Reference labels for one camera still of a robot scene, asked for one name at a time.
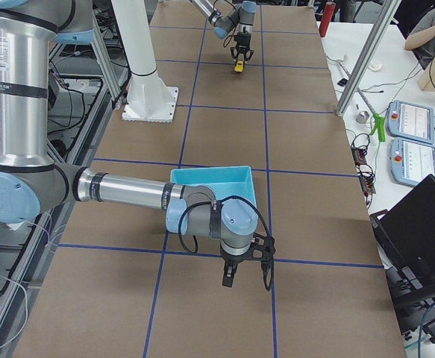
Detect aluminium frame post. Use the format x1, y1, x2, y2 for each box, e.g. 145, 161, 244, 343
335, 0, 401, 117

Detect green clamp tool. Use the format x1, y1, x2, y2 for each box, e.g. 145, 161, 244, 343
369, 113, 386, 142

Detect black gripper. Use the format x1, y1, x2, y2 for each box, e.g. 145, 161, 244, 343
231, 32, 254, 61
220, 246, 252, 287

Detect seated person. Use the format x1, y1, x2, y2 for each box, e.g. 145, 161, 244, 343
404, 8, 435, 69

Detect lower teach pendant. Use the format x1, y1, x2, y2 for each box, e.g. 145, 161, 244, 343
390, 137, 435, 186

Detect red cylinder bottle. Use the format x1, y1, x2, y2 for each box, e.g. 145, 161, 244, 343
319, 1, 336, 38

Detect yellow beetle toy car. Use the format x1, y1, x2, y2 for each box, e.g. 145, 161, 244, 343
234, 60, 245, 73

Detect teach pendant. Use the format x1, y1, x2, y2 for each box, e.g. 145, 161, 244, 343
390, 137, 435, 186
386, 101, 434, 144

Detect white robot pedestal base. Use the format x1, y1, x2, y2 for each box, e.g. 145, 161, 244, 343
112, 0, 179, 122

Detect small metal cup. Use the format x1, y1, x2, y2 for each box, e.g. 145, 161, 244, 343
356, 110, 369, 124

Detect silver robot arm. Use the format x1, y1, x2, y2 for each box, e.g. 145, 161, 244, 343
0, 1, 274, 286
191, 0, 257, 66

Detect black laptop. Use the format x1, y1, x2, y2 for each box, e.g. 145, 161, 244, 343
376, 175, 435, 286

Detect light blue plastic bin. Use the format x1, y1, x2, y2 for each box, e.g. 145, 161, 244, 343
167, 165, 258, 221

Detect upper teach pendant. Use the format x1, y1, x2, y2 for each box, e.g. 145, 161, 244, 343
386, 101, 434, 144

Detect orange black electronics board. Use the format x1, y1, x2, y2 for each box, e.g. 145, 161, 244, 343
350, 134, 376, 197

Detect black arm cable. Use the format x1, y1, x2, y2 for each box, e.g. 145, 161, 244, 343
178, 195, 274, 254

